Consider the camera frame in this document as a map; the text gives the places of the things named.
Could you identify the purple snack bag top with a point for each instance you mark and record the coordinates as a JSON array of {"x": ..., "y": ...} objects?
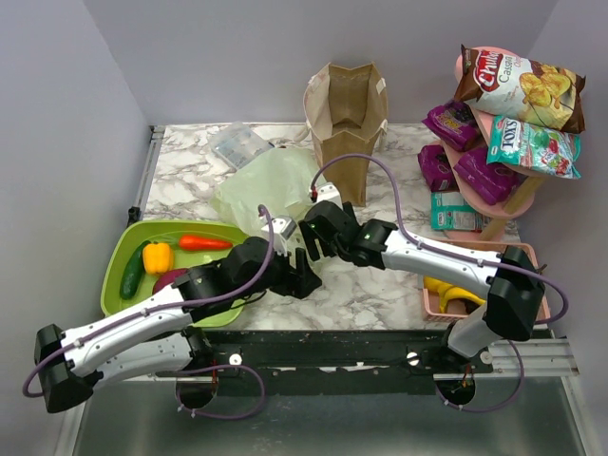
[{"x": 454, "y": 124}]

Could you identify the purple snack bag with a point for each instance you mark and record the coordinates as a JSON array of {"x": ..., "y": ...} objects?
[
  {"x": 454, "y": 124},
  {"x": 435, "y": 168},
  {"x": 493, "y": 182}
]

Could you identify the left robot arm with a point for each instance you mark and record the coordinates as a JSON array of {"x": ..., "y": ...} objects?
[{"x": 149, "y": 336}]

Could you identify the red toy carrot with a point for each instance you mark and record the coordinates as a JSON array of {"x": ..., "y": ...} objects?
[{"x": 193, "y": 243}]

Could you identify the purple toy eggplant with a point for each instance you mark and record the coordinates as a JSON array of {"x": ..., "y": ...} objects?
[{"x": 167, "y": 279}]

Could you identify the pink tiered shelf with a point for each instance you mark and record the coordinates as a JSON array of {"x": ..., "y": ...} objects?
[{"x": 501, "y": 213}]

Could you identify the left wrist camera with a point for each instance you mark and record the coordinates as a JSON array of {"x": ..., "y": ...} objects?
[{"x": 278, "y": 232}]

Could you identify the light green plastic grocery bag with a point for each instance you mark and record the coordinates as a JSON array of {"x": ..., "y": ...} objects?
[{"x": 279, "y": 179}]

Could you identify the yellow toy bell pepper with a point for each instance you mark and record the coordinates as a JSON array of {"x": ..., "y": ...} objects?
[{"x": 158, "y": 258}]

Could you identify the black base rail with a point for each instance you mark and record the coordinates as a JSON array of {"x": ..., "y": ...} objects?
[{"x": 310, "y": 363}]

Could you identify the clear plastic organizer box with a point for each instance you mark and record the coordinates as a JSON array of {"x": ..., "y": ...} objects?
[{"x": 237, "y": 145}]

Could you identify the brown cassava chips bag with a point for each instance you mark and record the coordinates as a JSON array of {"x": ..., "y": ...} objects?
[{"x": 507, "y": 85}]

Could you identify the purple snack bag left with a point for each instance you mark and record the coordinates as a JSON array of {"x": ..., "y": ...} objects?
[{"x": 435, "y": 168}]

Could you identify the brown paper bag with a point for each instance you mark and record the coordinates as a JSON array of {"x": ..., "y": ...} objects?
[{"x": 347, "y": 112}]

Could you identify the pink plastic basket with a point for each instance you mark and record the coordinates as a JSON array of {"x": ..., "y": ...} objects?
[{"x": 457, "y": 309}]

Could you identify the teal white snack packet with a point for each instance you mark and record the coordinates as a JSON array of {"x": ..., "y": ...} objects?
[{"x": 450, "y": 212}]

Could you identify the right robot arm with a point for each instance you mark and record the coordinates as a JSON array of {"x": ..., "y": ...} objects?
[{"x": 507, "y": 281}]

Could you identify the green toy cucumber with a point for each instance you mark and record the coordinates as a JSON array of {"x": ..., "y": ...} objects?
[{"x": 133, "y": 273}]

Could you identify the yellow toy bananas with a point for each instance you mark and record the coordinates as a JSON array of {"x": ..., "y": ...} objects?
[{"x": 448, "y": 292}]

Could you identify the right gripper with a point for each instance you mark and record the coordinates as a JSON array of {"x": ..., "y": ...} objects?
[{"x": 310, "y": 237}]

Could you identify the purple snack bag right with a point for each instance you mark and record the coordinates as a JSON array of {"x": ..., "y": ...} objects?
[{"x": 493, "y": 182}]

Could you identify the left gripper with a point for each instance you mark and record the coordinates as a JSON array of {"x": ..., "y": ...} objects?
[{"x": 300, "y": 280}]

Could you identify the lime green tray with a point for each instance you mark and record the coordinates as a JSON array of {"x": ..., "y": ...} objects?
[{"x": 168, "y": 231}]

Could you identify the teal Fox's candy bag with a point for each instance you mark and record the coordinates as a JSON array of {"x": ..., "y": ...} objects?
[{"x": 535, "y": 148}]

